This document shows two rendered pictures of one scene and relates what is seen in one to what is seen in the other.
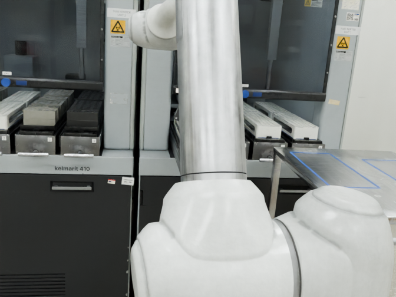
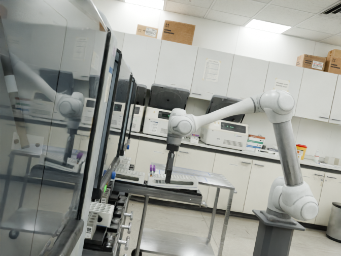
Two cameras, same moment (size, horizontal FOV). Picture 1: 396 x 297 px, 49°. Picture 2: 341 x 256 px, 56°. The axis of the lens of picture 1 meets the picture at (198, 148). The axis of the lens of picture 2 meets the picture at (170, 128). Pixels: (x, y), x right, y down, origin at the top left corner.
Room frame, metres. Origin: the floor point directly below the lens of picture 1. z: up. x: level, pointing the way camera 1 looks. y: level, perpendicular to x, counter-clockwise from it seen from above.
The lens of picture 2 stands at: (1.22, 1.88, 1.26)
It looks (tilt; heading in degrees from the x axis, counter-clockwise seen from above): 3 degrees down; 275
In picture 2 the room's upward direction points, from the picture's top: 10 degrees clockwise
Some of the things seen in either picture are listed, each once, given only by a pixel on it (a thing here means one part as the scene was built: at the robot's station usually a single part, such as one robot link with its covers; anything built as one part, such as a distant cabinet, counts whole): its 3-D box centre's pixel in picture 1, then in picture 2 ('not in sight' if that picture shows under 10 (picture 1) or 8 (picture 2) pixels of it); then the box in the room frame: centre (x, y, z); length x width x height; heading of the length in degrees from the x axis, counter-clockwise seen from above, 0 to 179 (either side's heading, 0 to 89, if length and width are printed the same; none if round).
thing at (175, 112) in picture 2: not in sight; (177, 121); (1.35, 0.00, 1.21); 0.13 x 0.11 x 0.16; 104
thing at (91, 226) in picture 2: not in sight; (91, 226); (1.50, 0.89, 0.85); 0.12 x 0.02 x 0.06; 100
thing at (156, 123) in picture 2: not in sight; (166, 111); (1.71, -2.59, 1.24); 0.62 x 0.56 x 0.69; 100
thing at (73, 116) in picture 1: (82, 119); (109, 189); (1.58, 0.44, 0.85); 0.12 x 0.02 x 0.06; 100
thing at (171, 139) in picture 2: not in sight; (174, 139); (1.35, -0.01, 1.10); 0.09 x 0.09 x 0.06
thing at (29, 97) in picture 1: (23, 102); not in sight; (1.94, 0.80, 0.83); 0.30 x 0.10 x 0.06; 9
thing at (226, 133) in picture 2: not in sight; (225, 122); (0.87, -2.73, 1.25); 0.62 x 0.56 x 0.69; 99
